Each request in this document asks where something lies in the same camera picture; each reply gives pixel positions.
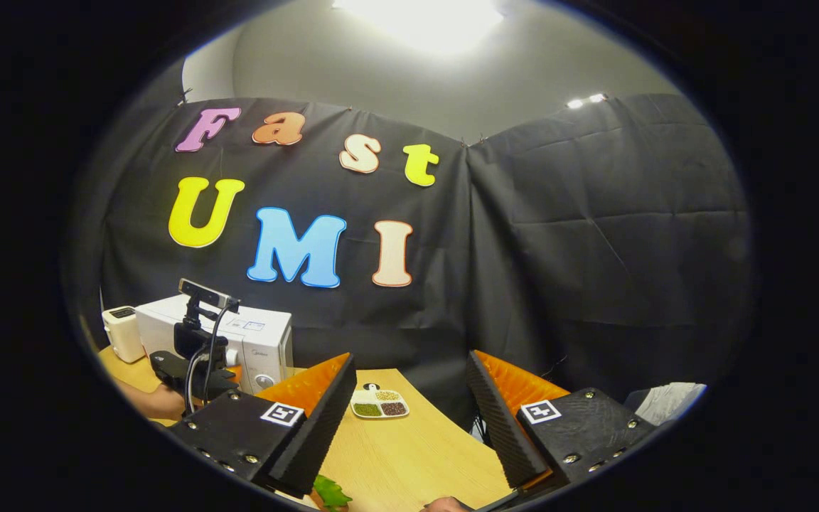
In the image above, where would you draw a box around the white toaster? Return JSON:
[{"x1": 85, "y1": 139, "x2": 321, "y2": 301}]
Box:
[{"x1": 102, "y1": 306, "x2": 146, "y2": 364}]

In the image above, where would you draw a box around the white divided grain dish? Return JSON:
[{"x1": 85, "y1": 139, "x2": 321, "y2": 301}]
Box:
[{"x1": 350, "y1": 383, "x2": 410, "y2": 420}]

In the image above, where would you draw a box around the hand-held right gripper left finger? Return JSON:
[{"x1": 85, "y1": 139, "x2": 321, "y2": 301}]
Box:
[{"x1": 166, "y1": 353, "x2": 358, "y2": 498}]

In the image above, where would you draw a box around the white microwave oven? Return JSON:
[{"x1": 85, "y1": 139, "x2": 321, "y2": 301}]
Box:
[{"x1": 134, "y1": 294, "x2": 294, "y2": 395}]

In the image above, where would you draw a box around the large ceiling light panel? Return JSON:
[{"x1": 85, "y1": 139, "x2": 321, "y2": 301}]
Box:
[{"x1": 331, "y1": 0, "x2": 506, "y2": 54}]

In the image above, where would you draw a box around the black backdrop cloth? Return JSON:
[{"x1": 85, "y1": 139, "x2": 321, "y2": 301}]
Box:
[{"x1": 75, "y1": 92, "x2": 751, "y2": 434}]

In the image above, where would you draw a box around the toy vegetable with green leaves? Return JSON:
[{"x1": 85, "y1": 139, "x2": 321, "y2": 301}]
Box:
[{"x1": 312, "y1": 475, "x2": 352, "y2": 510}]

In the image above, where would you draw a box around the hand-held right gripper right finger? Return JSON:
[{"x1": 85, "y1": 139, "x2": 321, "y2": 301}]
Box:
[{"x1": 466, "y1": 350, "x2": 656, "y2": 491}]

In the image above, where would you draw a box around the white crumpled sheet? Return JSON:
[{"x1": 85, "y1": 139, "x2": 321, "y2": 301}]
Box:
[{"x1": 626, "y1": 382, "x2": 707, "y2": 426}]

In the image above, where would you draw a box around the left hand-held gripper cable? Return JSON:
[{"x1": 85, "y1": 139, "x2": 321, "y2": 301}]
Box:
[{"x1": 183, "y1": 304, "x2": 231, "y2": 417}]

